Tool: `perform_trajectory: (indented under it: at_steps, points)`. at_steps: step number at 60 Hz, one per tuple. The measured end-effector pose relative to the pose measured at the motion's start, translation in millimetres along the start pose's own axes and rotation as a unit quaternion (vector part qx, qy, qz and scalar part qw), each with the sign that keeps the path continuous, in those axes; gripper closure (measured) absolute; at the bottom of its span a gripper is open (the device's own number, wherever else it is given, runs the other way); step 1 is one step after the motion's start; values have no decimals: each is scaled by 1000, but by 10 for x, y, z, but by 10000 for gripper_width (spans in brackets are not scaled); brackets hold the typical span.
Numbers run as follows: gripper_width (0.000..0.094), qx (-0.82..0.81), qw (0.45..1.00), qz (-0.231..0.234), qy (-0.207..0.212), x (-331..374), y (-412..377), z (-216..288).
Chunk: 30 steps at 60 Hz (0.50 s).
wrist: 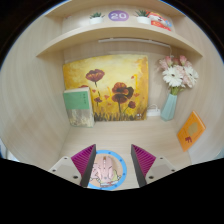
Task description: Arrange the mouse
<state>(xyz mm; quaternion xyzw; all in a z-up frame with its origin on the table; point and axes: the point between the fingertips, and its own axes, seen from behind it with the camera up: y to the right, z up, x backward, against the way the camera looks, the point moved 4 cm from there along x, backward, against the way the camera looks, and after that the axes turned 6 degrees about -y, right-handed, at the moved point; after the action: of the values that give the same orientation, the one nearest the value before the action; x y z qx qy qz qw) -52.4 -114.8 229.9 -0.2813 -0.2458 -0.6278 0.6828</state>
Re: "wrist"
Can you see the yellow poppy painting canvas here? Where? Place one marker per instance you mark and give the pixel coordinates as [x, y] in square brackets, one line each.
[110, 73]

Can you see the orange book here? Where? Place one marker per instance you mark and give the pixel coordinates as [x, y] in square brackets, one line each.
[191, 131]

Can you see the wooden shelf with ornaments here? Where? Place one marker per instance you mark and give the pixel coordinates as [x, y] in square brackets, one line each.
[110, 33]

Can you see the teal faceted vase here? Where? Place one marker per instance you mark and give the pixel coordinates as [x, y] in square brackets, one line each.
[169, 108]

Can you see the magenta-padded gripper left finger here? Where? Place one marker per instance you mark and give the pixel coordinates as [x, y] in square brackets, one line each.
[83, 158]

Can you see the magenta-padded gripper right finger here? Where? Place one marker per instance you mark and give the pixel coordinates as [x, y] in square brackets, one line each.
[144, 158]

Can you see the green and white book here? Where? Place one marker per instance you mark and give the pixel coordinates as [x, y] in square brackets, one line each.
[78, 101]

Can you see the pink and white flower bouquet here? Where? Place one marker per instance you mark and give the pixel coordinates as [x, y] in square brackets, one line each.
[173, 76]

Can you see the pink computer mouse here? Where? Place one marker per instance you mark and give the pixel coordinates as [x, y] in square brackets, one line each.
[106, 170]

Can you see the white light bar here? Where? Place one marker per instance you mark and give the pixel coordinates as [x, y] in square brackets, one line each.
[133, 40]

